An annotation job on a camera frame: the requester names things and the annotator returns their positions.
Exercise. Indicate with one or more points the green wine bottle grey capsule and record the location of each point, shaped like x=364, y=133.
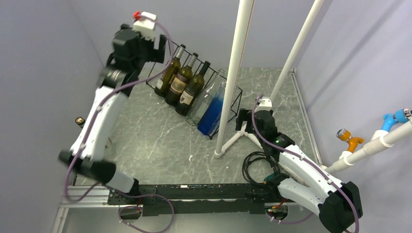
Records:
x=180, y=81

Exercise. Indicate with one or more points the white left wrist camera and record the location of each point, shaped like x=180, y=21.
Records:
x=144, y=25

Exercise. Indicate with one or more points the blue pipe valve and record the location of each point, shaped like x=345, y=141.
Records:
x=400, y=116

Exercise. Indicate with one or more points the white PVC side pipe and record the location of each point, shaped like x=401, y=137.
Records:
x=375, y=146

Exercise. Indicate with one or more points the clear glass bottle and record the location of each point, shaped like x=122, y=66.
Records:
x=204, y=99

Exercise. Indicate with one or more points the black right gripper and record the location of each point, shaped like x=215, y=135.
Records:
x=244, y=115

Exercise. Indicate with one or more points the white PVC pipe frame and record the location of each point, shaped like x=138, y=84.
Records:
x=244, y=16

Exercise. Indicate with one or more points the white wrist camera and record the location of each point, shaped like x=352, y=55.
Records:
x=263, y=104
x=144, y=25

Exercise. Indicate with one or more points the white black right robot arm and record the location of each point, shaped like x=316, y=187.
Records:
x=337, y=204

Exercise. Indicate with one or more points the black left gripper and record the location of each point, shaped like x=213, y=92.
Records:
x=155, y=55

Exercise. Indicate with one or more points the dark wine bottle cream label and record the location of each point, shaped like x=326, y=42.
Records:
x=165, y=80

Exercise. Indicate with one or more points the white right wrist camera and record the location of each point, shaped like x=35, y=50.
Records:
x=263, y=104

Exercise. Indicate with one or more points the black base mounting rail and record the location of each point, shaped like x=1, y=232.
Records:
x=164, y=199

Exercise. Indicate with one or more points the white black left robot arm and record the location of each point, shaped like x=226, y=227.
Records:
x=133, y=47

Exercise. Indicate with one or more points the blue square glass bottle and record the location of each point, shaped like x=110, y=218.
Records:
x=209, y=119

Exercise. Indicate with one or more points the dark wine bottle black top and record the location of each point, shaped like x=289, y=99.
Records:
x=192, y=90

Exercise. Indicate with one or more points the orange pipe valve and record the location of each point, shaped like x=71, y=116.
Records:
x=352, y=141

